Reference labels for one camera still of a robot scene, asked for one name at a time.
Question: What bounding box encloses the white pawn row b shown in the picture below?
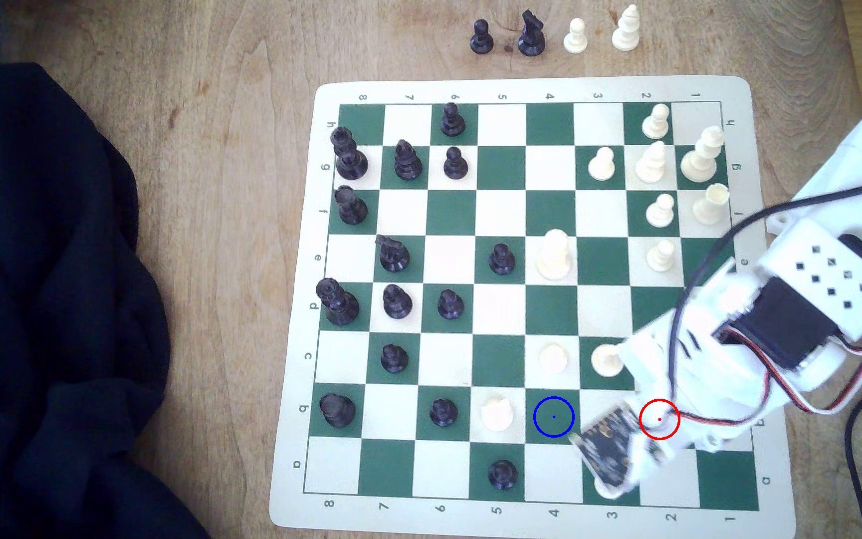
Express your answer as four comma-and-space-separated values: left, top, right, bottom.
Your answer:
480, 397, 515, 432

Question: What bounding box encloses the bare camera circuit board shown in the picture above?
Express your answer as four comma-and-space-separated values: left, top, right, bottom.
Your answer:
567, 403, 660, 489

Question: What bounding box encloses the white chess queen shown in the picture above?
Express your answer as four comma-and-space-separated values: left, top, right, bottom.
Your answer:
536, 228, 574, 282

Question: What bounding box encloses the thin black camera cable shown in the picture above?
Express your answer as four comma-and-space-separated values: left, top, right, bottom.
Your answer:
666, 177, 862, 398

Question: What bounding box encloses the white chess bishop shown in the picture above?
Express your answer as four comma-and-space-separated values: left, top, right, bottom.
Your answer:
635, 140, 667, 184
611, 3, 642, 52

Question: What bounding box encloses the black chess knight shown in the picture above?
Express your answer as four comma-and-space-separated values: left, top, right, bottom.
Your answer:
375, 234, 411, 272
517, 9, 547, 58

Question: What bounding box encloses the black chess bishop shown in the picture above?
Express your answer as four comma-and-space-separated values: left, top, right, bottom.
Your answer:
383, 283, 414, 320
394, 139, 424, 181

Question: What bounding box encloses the black chess queen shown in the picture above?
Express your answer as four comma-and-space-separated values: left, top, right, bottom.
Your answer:
316, 277, 360, 326

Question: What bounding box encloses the green and white chess mat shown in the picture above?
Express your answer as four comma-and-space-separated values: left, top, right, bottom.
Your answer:
268, 75, 797, 534

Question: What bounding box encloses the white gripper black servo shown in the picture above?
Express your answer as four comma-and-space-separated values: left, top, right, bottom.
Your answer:
617, 258, 847, 488

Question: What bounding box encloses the black cloth garment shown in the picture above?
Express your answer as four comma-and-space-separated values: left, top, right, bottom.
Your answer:
0, 61, 211, 539

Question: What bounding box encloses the red white black servo wire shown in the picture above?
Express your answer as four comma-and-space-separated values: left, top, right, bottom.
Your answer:
670, 340, 862, 437

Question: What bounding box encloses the white chess rook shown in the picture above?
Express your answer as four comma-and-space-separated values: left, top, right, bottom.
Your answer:
693, 183, 731, 226

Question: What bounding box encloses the black chess rook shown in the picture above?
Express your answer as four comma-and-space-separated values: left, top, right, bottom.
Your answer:
320, 393, 357, 429
334, 186, 368, 226

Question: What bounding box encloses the white chess king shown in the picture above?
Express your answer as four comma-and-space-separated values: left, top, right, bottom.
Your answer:
680, 126, 726, 184

